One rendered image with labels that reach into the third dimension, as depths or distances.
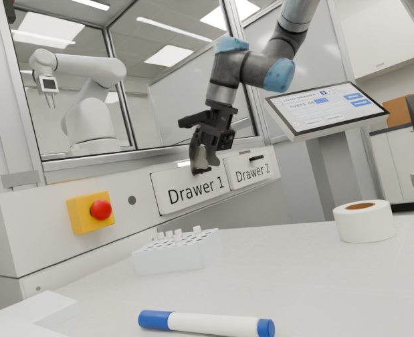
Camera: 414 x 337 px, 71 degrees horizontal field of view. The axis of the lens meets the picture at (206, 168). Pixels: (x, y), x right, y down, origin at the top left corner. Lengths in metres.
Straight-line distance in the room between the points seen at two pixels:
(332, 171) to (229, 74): 0.97
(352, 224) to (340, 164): 1.17
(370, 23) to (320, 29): 1.67
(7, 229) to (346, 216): 0.53
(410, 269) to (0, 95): 0.66
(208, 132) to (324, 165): 0.90
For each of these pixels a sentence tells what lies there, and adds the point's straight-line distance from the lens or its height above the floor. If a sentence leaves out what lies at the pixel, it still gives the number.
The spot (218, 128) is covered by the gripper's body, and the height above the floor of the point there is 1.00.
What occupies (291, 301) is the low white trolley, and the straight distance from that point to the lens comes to 0.31.
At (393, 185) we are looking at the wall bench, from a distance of 3.61.
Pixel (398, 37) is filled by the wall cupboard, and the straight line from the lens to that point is 3.98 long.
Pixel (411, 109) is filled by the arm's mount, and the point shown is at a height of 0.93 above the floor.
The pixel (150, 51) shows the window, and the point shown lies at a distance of 0.93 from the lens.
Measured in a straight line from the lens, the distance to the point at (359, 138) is 2.29.
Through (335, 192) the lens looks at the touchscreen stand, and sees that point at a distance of 1.56.
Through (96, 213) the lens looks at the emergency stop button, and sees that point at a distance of 0.58.
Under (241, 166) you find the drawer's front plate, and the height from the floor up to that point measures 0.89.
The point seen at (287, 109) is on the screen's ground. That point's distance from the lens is 1.49.
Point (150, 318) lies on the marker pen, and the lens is 0.32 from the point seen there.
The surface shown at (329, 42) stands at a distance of 2.40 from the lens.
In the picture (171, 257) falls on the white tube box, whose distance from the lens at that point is 0.47.
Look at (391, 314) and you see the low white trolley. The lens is 0.28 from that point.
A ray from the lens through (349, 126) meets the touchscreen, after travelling 1.52.
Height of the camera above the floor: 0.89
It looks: 1 degrees up
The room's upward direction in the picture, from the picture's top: 14 degrees counter-clockwise
